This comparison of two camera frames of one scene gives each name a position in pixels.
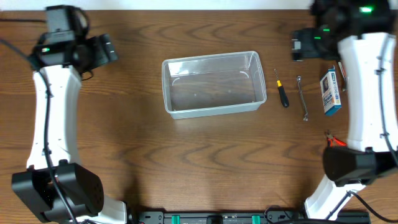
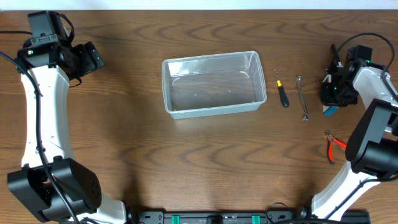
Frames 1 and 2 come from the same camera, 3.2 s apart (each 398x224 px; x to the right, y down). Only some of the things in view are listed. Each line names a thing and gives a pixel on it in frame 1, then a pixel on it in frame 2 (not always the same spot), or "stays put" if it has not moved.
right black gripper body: [318, 44] → [341, 94]
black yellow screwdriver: [282, 93] stays put
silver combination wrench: [306, 117] stays put
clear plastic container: [213, 84] stays put
